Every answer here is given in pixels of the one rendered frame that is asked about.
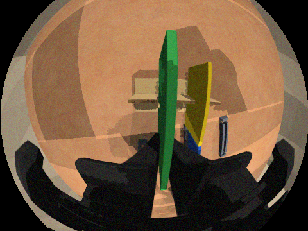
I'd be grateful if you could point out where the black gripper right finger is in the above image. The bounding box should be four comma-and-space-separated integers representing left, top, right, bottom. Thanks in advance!
169, 138, 252, 216

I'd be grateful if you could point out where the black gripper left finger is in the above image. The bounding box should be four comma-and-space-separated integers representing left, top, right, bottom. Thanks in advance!
75, 133, 161, 218

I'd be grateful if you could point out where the tan slotted board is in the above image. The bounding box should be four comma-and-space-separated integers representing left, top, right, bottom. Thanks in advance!
128, 78, 221, 112

